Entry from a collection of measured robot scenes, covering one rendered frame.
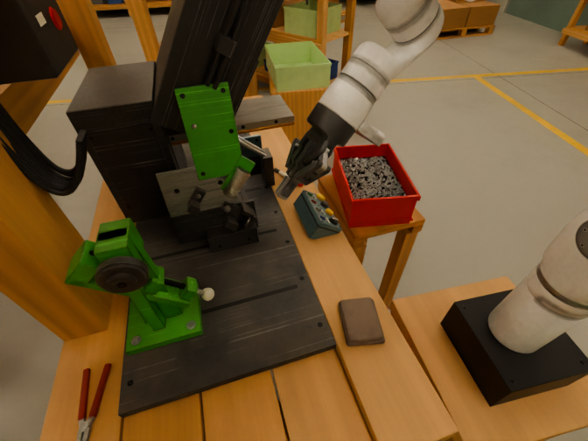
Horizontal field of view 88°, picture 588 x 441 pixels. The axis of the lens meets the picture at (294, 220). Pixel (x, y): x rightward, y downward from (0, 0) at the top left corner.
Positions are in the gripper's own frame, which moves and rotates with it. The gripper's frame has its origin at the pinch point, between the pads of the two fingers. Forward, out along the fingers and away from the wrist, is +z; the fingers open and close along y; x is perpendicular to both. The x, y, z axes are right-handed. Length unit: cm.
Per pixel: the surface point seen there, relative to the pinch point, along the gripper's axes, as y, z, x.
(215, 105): -27.7, -1.9, -11.9
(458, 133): -193, -89, 222
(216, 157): -27.0, 8.3, -6.0
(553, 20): -456, -419, 490
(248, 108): -47.6, -3.9, -0.3
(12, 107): -40, 24, -46
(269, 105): -47.7, -8.2, 4.4
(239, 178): -23.2, 9.1, 0.2
